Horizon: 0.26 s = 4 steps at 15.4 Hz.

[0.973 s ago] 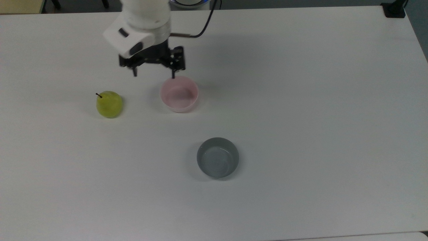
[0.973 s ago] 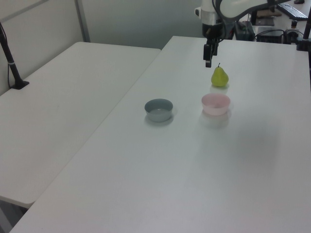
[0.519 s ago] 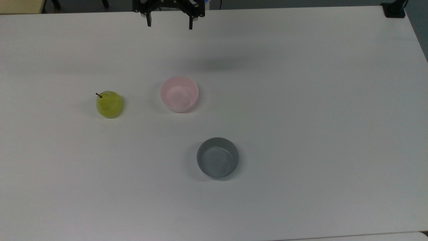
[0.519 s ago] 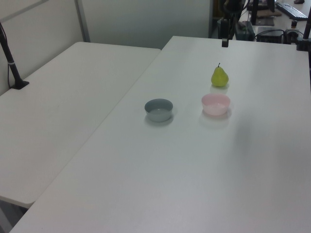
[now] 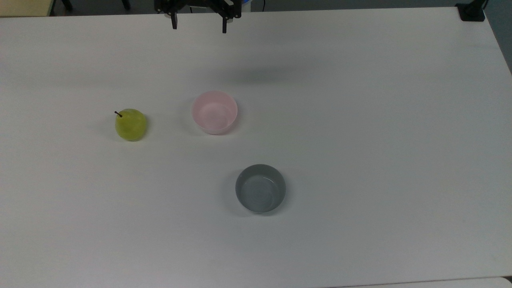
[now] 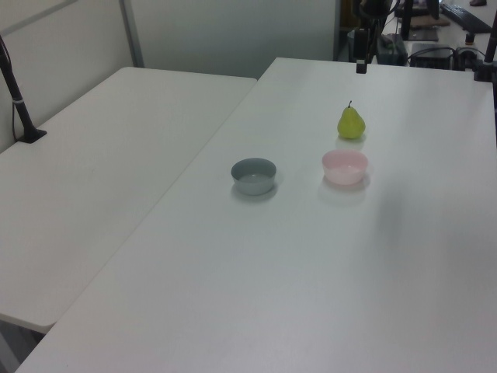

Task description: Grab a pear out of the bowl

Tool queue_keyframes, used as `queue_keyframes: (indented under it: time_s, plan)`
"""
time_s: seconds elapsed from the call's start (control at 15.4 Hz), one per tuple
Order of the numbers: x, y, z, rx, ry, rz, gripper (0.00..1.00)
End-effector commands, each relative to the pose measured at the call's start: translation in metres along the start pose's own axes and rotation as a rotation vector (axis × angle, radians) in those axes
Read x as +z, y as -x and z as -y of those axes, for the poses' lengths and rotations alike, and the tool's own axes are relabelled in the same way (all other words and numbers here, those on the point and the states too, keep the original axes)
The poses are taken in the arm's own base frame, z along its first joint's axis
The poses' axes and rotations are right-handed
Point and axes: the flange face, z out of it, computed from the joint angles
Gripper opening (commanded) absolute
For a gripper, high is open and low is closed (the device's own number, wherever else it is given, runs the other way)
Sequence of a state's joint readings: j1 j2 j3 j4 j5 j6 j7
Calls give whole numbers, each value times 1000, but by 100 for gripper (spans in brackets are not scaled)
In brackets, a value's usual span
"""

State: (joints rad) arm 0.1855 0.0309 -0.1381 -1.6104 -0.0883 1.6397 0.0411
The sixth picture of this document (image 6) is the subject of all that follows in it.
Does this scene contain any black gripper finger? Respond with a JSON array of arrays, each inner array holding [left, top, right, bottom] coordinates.
[[356, 28, 369, 75], [367, 22, 380, 65]]

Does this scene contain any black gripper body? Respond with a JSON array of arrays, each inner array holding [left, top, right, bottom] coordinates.
[[360, 0, 393, 23]]

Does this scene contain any green yellow pear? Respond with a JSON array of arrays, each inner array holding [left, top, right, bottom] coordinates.
[[336, 99, 367, 140]]

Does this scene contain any pink bowl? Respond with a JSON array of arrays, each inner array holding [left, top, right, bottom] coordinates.
[[321, 149, 369, 186]]

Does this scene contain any grey bowl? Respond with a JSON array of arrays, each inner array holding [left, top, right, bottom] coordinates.
[[231, 157, 277, 196]]

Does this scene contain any dark green case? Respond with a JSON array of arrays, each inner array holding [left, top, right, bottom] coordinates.
[[378, 33, 408, 65]]

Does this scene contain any black monitor stand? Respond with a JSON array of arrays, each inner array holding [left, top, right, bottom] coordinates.
[[401, 0, 440, 42]]

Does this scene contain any brown desk pad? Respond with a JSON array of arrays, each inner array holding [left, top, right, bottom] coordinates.
[[411, 15, 451, 30]]

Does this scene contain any black electronics box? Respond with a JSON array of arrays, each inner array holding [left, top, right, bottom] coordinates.
[[407, 41, 455, 69]]

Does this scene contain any black keyboard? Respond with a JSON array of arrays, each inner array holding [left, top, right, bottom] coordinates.
[[440, 2, 493, 33]]

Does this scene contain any white side table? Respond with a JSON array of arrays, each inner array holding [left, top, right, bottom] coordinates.
[[0, 66, 259, 334]]

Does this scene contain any black clamped camera pole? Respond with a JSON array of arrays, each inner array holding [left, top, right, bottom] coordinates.
[[472, 23, 497, 83]]

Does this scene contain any thin black cable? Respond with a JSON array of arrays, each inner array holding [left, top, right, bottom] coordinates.
[[491, 77, 497, 149]]

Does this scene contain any grey partition post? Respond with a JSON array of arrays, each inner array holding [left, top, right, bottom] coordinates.
[[118, 0, 145, 69]]

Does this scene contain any black camera stand with base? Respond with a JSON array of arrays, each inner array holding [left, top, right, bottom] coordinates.
[[0, 33, 48, 145]]

